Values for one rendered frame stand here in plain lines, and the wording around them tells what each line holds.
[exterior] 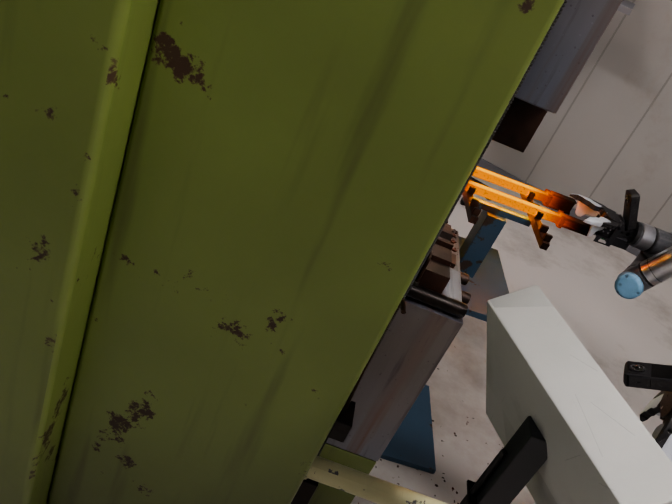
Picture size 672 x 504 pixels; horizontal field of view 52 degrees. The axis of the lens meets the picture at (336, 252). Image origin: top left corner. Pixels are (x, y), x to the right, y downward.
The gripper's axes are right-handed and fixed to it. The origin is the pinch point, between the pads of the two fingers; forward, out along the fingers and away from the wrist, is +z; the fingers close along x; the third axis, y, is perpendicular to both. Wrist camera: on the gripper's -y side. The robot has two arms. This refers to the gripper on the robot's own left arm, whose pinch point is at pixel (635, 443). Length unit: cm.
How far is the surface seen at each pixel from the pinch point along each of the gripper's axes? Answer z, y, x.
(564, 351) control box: -25.2, -24.9, -28.7
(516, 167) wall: 80, -47, 338
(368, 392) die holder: 28, -45, 5
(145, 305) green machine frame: 2, -80, -35
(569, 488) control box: -13.0, -16.0, -36.8
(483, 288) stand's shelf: 27, -34, 72
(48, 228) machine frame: -14, -90, -49
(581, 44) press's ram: -54, -43, 5
